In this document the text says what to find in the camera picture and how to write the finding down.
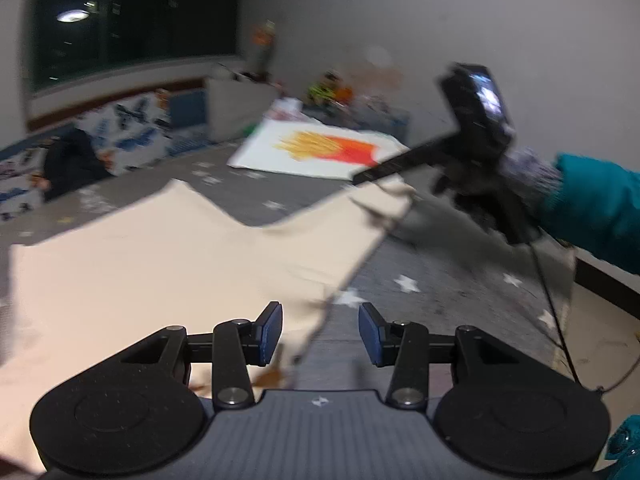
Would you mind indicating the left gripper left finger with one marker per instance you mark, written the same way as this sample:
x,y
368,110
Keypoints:
x,y
233,346

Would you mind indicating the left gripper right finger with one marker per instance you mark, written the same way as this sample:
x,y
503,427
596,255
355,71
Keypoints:
x,y
410,349

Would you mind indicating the cream sweatshirt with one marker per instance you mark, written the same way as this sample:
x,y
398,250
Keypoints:
x,y
174,258

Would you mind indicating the teal sleeve forearm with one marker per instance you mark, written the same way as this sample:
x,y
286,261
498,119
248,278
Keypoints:
x,y
595,208

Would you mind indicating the gloved right hand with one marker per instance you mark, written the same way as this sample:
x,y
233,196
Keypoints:
x,y
529,177

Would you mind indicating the yellow green plush toy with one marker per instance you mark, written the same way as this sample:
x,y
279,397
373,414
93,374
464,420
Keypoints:
x,y
329,89

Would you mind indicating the white fries print bag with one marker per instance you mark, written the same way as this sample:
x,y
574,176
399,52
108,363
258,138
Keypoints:
x,y
310,149

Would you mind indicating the butterfly print sofa cushion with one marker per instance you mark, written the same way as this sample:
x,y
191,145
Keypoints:
x,y
95,140

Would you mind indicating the blue sofa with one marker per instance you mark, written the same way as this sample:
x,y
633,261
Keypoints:
x,y
190,115

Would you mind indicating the black backpack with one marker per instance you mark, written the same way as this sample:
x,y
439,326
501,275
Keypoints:
x,y
71,164

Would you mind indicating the artificial flower bouquet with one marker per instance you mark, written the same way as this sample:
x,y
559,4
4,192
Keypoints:
x,y
264,41

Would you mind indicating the dark window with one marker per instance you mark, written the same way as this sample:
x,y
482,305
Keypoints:
x,y
72,39

